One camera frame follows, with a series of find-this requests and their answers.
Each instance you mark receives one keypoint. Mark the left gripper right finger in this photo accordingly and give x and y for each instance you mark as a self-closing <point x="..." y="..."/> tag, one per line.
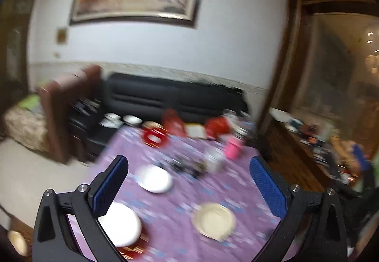
<point x="325" y="239"/>

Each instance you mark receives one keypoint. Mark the purple floral tablecloth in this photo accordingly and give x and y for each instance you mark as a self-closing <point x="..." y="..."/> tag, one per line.
<point x="167" y="216"/>

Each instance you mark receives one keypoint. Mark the patterned daybed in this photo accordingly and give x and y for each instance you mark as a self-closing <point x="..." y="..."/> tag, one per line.
<point x="26" y="123"/>

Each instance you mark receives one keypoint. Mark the brown armchair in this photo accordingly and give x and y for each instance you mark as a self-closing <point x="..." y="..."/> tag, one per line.
<point x="57" y="98"/>

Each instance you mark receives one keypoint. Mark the small white foam bowl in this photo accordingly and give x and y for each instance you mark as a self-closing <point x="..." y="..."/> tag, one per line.
<point x="121" y="224"/>

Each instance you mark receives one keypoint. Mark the pink knit-sleeved bottle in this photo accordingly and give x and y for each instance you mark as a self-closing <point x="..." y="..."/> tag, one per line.
<point x="235" y="143"/>

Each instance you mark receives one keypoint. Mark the red gold-rimmed plate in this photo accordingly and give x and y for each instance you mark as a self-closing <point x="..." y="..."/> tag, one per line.
<point x="136" y="249"/>

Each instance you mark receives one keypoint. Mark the small black jar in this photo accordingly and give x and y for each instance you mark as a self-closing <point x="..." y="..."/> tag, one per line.
<point x="180" y="164"/>

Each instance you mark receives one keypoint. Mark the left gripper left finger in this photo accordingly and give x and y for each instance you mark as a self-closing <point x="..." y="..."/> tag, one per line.
<point x="53" y="239"/>

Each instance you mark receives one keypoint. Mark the cream candle jar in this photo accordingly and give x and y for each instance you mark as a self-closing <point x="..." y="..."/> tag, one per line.
<point x="18" y="242"/>

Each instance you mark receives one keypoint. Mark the far red plate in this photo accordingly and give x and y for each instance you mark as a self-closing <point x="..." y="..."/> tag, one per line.
<point x="155" y="137"/>

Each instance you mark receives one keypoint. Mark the black sofa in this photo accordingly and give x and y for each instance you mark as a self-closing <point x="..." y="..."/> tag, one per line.
<point x="148" y="98"/>

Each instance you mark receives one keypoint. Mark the cream plastic bowl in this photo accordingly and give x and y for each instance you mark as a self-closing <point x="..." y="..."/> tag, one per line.
<point x="214" y="221"/>

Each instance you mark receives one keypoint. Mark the white plastic jar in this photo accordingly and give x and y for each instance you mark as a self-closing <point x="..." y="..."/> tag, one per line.
<point x="214" y="159"/>

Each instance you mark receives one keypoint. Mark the small wall plaque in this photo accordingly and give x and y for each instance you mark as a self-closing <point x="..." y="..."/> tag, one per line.
<point x="62" y="36"/>

